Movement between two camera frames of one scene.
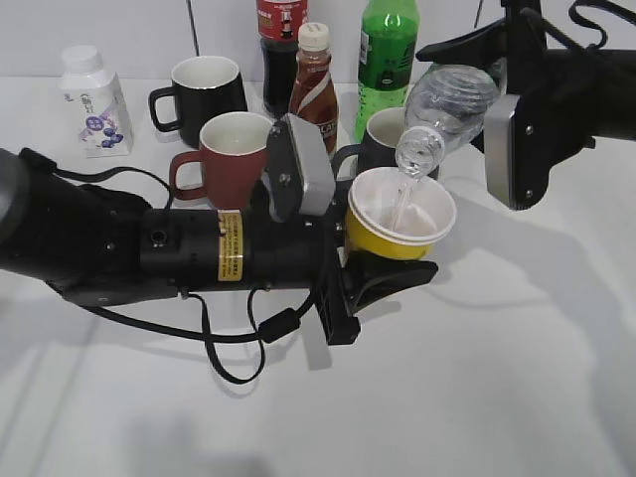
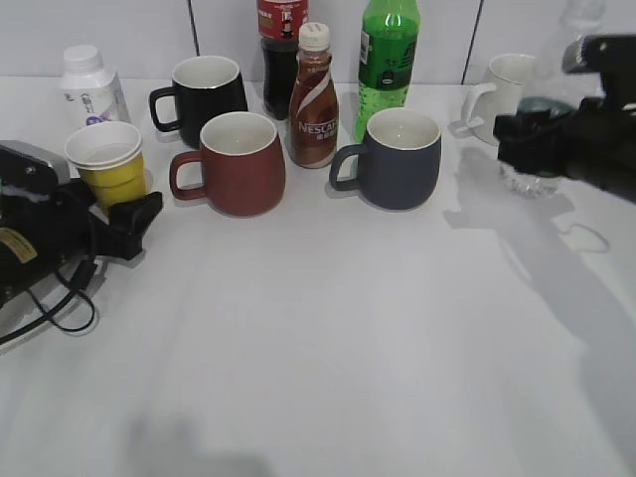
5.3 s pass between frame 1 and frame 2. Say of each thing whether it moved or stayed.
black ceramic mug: stayed
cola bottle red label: stayed
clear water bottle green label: moved
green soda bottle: stayed
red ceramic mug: stayed
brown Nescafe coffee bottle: stayed
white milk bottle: stayed
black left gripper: moved
